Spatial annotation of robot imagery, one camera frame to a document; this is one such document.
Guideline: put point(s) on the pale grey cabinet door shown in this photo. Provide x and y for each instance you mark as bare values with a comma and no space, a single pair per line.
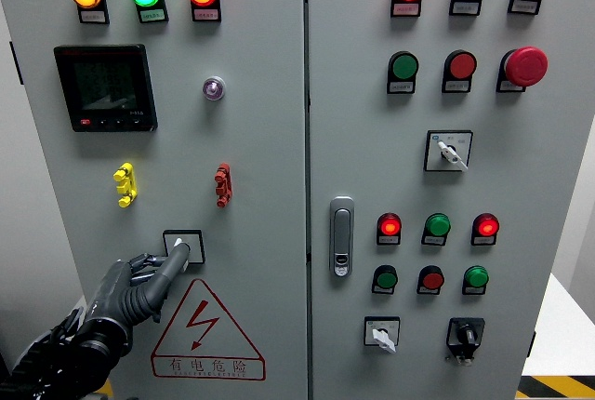
260,163
367,139

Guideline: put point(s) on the large red push button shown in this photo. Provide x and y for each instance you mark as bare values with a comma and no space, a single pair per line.
462,65

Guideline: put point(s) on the silver door lock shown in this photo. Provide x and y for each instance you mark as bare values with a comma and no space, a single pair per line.
342,232

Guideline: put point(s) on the small red push button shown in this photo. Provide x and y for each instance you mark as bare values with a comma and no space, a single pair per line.
432,279

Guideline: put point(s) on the black display meter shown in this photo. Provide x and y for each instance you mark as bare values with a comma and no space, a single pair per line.
105,87

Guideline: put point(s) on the small green push button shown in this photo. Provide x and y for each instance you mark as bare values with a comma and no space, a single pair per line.
386,278
476,276

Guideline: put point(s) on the small black cabinet hinge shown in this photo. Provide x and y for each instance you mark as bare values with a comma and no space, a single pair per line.
532,344

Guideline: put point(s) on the tall black cabinet hinge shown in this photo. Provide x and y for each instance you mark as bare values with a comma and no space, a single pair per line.
17,64

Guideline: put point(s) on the red warning triangle sticker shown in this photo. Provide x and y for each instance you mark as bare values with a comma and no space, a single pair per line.
207,364

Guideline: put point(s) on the small white round lamp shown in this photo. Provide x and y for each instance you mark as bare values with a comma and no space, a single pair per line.
214,88

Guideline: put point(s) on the black yellow striped tape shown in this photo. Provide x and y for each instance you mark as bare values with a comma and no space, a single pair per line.
107,388
560,386

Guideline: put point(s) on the small green round lamp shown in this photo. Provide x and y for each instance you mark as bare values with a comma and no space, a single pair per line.
438,224

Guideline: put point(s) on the small red round lamp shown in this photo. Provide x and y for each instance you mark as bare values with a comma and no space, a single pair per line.
486,225
389,225

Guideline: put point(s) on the large green push button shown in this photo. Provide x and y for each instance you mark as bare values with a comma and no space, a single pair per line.
405,65

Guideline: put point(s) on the large red stop button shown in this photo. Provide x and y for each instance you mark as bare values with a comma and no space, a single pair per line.
526,66

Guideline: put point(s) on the small black label plate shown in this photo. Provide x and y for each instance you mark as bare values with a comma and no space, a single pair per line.
206,14
427,290
432,240
524,6
382,289
401,87
473,289
464,8
93,16
456,86
405,9
482,240
388,240
509,85
153,14

